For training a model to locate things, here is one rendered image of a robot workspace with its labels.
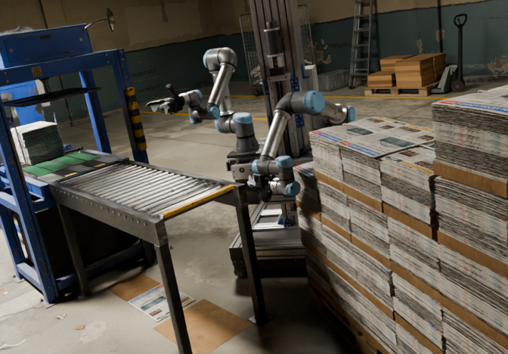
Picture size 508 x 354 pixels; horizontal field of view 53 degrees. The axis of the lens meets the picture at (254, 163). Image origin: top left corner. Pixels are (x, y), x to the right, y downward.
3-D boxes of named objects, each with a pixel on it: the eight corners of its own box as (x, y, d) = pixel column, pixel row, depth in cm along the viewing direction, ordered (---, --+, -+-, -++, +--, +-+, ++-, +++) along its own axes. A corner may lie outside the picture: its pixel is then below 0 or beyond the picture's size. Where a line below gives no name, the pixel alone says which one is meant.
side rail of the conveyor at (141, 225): (168, 242, 236) (163, 218, 233) (159, 246, 233) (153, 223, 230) (60, 197, 336) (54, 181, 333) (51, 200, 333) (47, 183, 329)
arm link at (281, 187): (300, 177, 249) (302, 194, 252) (284, 175, 258) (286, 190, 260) (289, 182, 245) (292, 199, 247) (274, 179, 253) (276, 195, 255)
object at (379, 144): (409, 125, 221) (409, 123, 221) (455, 136, 195) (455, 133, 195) (334, 144, 211) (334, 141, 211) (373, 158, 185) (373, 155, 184)
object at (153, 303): (196, 300, 317) (196, 299, 316) (157, 322, 299) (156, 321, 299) (164, 283, 344) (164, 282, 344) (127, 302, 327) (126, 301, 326)
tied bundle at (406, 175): (466, 190, 202) (463, 133, 196) (525, 212, 175) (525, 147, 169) (382, 214, 192) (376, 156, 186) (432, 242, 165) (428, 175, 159)
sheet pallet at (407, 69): (453, 85, 856) (451, 51, 840) (427, 96, 805) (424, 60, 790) (391, 86, 945) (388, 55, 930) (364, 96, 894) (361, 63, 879)
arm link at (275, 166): (267, 159, 249) (270, 180, 252) (286, 159, 243) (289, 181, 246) (275, 154, 256) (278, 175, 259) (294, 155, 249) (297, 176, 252)
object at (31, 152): (66, 154, 410) (57, 122, 403) (29, 165, 392) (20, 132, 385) (49, 150, 438) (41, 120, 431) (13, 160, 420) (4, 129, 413)
